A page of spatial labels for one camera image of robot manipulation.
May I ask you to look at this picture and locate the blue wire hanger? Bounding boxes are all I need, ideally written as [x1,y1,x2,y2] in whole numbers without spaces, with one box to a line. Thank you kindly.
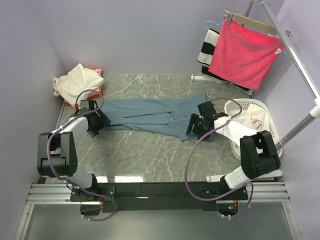
[204,20,224,30]

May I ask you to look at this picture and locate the black base beam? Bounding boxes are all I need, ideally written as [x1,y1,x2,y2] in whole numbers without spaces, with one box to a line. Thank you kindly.
[70,181,249,216]

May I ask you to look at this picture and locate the aluminium rail frame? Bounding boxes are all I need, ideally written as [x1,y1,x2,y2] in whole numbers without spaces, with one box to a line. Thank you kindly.
[13,99,303,240]

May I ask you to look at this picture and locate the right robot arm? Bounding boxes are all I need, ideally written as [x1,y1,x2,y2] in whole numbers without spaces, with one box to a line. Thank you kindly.
[186,99,281,200]

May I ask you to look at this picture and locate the pink folded t shirt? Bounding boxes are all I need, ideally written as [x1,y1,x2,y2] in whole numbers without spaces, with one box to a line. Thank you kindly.
[88,68,104,99]

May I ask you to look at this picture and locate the metal clothes rack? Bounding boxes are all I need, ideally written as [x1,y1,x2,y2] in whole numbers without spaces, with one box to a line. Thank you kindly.
[191,0,320,183]

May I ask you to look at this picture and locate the white t shirt in basket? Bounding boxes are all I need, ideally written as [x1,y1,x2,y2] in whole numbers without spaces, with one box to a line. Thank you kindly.
[235,104,270,132]

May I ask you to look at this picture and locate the red towel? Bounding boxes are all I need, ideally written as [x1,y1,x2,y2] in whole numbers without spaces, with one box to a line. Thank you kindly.
[208,19,285,91]

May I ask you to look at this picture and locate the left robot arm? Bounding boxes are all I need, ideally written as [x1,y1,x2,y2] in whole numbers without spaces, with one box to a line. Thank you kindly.
[37,99,111,201]

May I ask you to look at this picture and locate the black white striped cloth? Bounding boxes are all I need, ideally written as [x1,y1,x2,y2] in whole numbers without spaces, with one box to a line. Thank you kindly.
[197,28,254,95]

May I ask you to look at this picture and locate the white laundry basket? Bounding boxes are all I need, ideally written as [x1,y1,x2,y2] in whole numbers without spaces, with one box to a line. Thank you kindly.
[224,98,279,160]

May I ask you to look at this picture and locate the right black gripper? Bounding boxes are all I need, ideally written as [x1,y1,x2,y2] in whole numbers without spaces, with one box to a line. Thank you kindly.
[185,113,211,141]

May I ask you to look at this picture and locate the cream folded t shirt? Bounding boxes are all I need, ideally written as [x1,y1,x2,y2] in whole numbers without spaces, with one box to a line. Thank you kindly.
[52,63,104,106]

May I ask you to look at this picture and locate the wooden clip hanger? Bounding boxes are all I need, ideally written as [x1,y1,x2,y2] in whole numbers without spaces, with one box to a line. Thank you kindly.
[224,10,280,36]

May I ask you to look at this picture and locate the blue t shirt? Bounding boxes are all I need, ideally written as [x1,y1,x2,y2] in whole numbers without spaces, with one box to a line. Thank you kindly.
[101,93,211,141]

